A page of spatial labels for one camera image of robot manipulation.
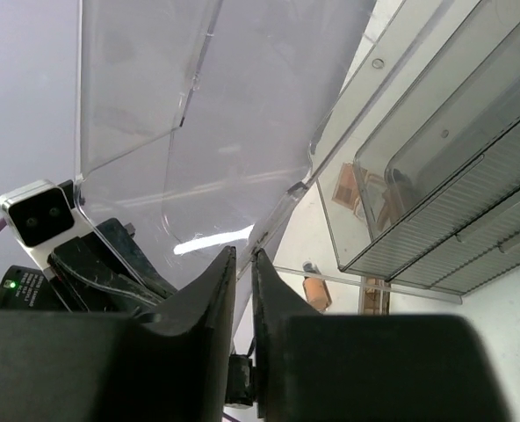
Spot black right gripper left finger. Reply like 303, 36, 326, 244
0, 247, 236, 421

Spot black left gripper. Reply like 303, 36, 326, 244
0, 218, 177, 312

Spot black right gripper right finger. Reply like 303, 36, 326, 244
252, 251, 520, 421

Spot long square-pan eyeshadow palette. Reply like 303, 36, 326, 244
358, 277, 390, 316

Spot smoked acrylic drawer organizer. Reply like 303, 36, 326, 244
275, 1, 520, 312

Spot foundation bottle near organizer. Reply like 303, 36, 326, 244
302, 261, 332, 313

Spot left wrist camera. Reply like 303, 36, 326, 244
0, 179, 92, 273

